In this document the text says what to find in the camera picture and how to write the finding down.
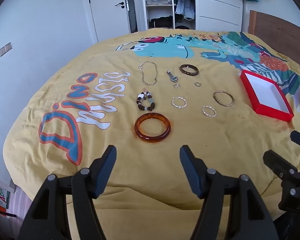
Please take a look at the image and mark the wooden headboard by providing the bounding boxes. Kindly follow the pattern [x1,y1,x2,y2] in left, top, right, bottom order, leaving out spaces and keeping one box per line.
[248,10,300,63]

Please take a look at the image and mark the white wardrobe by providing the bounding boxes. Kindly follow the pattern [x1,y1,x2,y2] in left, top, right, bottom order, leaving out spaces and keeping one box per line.
[137,0,244,33]

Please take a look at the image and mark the red jewelry box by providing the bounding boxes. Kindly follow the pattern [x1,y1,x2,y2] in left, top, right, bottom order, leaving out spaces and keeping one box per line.
[240,69,295,122]

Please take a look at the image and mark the thin gold bangle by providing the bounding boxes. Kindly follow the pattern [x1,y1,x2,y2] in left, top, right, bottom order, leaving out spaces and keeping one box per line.
[213,91,235,107]

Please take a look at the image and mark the white door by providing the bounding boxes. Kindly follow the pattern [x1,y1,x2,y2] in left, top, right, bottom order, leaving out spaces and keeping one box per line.
[87,0,131,43]

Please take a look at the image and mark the brown white beaded bracelet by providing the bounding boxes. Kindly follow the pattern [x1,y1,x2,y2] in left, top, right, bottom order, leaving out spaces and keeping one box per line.
[136,92,156,112]

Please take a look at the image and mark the amber resin bangle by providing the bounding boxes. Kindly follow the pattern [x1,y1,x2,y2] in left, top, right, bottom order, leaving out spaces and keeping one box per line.
[134,113,171,144]

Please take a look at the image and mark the folded light clothes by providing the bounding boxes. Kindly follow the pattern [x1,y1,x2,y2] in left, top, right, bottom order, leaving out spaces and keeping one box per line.
[146,0,171,6]

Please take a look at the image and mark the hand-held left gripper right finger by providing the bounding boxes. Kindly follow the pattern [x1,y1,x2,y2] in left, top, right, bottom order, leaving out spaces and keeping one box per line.
[179,144,282,240]

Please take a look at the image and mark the folded dark clothes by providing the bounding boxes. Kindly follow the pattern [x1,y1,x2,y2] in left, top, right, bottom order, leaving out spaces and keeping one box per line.
[149,16,174,29]

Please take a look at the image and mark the gold chain necklace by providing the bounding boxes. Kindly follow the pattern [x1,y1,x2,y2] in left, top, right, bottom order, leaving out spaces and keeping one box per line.
[139,61,158,86]

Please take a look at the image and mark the small wristwatch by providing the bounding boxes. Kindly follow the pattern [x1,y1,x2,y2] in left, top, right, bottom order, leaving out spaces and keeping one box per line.
[167,70,179,83]

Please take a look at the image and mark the yellow dinosaur printed blanket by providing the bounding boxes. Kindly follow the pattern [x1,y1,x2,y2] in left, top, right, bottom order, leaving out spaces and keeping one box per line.
[4,28,300,240]

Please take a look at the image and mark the hanging jackets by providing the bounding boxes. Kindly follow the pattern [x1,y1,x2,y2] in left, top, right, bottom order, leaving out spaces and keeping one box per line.
[172,0,196,20]

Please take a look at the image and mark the wall switch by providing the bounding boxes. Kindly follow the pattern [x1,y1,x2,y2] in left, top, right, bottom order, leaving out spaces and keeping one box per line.
[0,42,12,57]

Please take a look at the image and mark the twisted silver hoop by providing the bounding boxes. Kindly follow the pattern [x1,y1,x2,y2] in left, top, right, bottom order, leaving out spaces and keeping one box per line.
[171,96,187,110]
[202,106,217,117]

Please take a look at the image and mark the green white carton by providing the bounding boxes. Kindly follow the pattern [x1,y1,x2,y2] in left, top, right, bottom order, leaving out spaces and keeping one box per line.
[0,179,11,211]

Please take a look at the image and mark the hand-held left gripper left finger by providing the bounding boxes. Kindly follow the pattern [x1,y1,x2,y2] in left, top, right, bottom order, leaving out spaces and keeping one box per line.
[19,144,117,240]

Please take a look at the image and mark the dark brown bangle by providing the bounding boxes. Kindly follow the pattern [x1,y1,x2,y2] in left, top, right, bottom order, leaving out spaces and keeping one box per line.
[179,64,199,76]

